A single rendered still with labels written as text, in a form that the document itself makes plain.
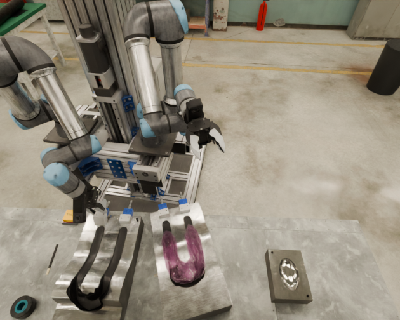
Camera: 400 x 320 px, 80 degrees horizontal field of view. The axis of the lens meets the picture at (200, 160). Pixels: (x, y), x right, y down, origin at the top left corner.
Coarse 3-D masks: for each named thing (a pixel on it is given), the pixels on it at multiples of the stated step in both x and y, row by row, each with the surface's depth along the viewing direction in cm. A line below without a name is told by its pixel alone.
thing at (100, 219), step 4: (108, 204) 119; (108, 208) 116; (96, 212) 111; (100, 212) 112; (108, 212) 116; (96, 216) 110; (100, 216) 110; (104, 216) 110; (96, 220) 110; (100, 220) 110; (104, 220) 110; (96, 224) 112; (100, 224) 112; (104, 224) 112
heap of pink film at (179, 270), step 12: (192, 228) 113; (168, 240) 106; (192, 240) 105; (168, 252) 101; (192, 252) 103; (168, 264) 100; (180, 264) 101; (192, 264) 100; (204, 264) 102; (180, 276) 97; (192, 276) 97
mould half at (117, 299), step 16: (112, 224) 113; (128, 224) 113; (144, 224) 123; (80, 240) 108; (112, 240) 108; (128, 240) 108; (80, 256) 104; (128, 256) 104; (64, 272) 96; (96, 272) 96; (128, 272) 99; (64, 288) 91; (112, 288) 91; (128, 288) 100; (64, 304) 93; (112, 304) 91
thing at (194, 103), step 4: (192, 100) 67; (196, 100) 67; (200, 100) 67; (188, 104) 67; (192, 104) 67; (196, 104) 67; (200, 104) 67; (188, 108) 67; (192, 108) 67; (196, 108) 68; (200, 108) 69; (188, 112) 69; (192, 112) 69; (196, 112) 70; (200, 112) 72; (188, 116) 72; (192, 116) 73; (196, 116) 74; (200, 116) 75; (188, 120) 75
